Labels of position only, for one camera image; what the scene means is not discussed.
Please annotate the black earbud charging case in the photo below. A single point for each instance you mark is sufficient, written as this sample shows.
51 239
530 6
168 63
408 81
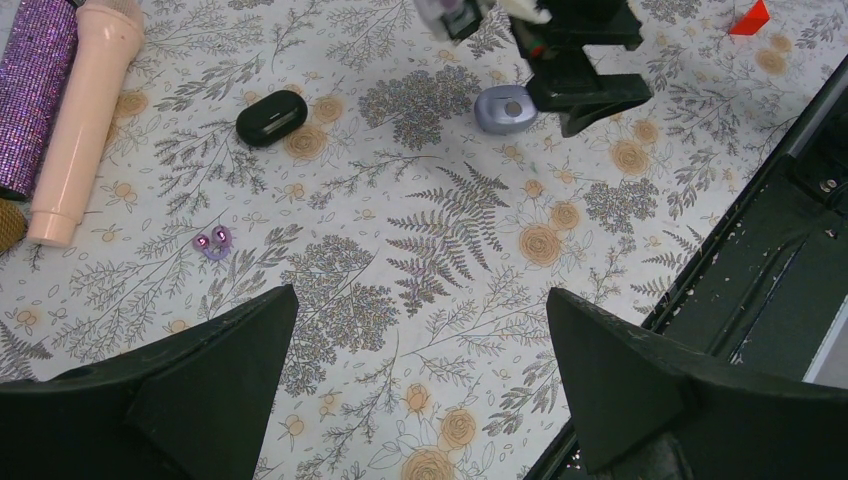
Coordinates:
271 118

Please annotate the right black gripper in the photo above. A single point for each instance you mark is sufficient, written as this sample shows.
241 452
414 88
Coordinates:
551 36

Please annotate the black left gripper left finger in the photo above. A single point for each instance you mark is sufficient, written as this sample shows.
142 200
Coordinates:
193 405

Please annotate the red triangle block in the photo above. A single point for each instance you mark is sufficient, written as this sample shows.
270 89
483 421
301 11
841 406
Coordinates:
752 21

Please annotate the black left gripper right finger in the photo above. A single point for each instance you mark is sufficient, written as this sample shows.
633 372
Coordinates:
644 406

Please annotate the purple glitter toy microphone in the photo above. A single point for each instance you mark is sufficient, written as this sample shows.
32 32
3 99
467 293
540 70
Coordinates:
35 65

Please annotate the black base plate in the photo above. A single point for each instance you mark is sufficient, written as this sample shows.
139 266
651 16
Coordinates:
767 289

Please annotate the pink toy microphone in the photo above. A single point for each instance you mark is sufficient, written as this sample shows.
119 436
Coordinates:
110 35

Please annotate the purple single earbud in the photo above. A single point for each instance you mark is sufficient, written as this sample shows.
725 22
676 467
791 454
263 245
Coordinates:
216 246

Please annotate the brown toy microphone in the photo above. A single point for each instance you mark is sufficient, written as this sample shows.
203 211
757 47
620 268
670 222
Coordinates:
13 225

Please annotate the purple earbud case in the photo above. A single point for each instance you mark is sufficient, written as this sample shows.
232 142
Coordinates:
505 110

